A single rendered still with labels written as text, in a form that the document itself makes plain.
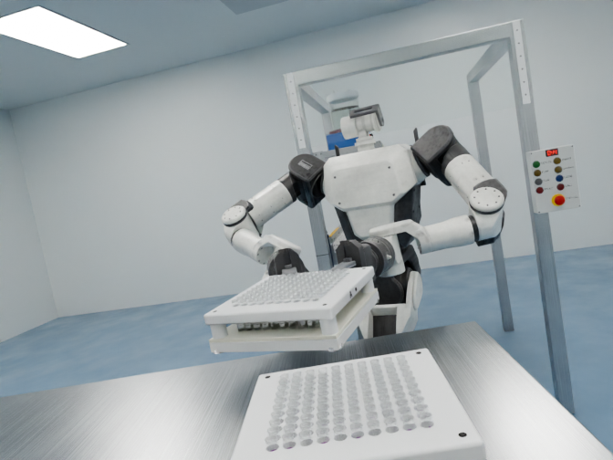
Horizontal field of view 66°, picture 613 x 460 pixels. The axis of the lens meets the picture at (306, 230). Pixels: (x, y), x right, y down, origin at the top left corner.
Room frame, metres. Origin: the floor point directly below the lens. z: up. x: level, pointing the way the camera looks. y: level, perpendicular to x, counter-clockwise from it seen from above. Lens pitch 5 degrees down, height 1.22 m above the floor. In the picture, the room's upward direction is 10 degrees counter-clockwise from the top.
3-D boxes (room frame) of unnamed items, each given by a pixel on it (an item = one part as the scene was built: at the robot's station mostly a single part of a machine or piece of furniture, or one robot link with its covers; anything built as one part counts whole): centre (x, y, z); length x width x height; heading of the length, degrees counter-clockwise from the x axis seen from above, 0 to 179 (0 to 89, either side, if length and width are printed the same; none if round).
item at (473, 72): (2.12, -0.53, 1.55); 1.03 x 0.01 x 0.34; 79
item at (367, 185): (1.50, -0.25, 1.15); 0.34 x 0.30 x 0.36; 65
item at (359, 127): (1.45, -0.22, 1.35); 0.10 x 0.07 x 0.09; 65
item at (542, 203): (1.98, -1.05, 1.05); 0.17 x 0.06 x 0.26; 79
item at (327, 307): (0.88, 0.04, 1.02); 0.25 x 0.24 x 0.02; 65
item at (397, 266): (1.15, -0.16, 1.01); 0.11 x 0.11 x 0.11; 57
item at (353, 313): (0.88, 0.04, 0.97); 0.24 x 0.24 x 0.02; 65
